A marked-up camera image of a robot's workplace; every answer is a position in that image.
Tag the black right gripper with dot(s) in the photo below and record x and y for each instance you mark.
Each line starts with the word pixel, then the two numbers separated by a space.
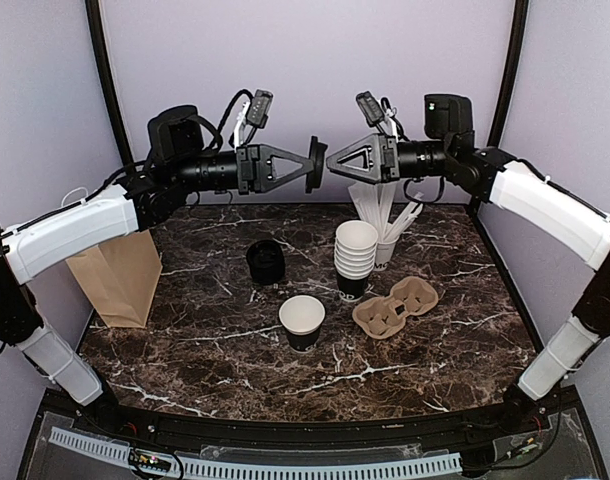
pixel 380 155

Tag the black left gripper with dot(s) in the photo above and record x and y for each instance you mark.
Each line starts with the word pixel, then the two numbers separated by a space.
pixel 259 174

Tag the black paper coffee cup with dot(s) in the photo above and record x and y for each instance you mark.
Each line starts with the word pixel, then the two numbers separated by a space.
pixel 302 317

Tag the black plastic cup lid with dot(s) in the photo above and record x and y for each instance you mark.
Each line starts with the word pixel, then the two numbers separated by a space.
pixel 317 152

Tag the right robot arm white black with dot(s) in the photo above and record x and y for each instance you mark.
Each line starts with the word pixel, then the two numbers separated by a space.
pixel 511 184

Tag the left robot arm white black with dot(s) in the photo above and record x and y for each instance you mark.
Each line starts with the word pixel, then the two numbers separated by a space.
pixel 105 235

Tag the bundle of white wrapped straws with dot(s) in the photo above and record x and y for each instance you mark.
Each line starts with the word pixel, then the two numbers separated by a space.
pixel 374 203

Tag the stack of black paper cups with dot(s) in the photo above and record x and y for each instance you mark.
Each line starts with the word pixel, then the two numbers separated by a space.
pixel 354 257

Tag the stack of black lids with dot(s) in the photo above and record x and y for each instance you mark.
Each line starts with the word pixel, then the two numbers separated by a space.
pixel 266 262

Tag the brown pulp cup carrier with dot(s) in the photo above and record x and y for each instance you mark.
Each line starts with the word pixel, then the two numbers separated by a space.
pixel 384 316

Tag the brown paper bag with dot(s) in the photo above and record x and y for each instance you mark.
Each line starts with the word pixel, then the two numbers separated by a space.
pixel 119 278

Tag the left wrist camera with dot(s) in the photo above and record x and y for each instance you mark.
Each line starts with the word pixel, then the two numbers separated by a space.
pixel 253 117

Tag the black left frame post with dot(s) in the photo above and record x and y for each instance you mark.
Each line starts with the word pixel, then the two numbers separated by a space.
pixel 108 87

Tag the grey cable duct rail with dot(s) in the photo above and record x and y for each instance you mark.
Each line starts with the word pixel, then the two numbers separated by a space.
pixel 219 462

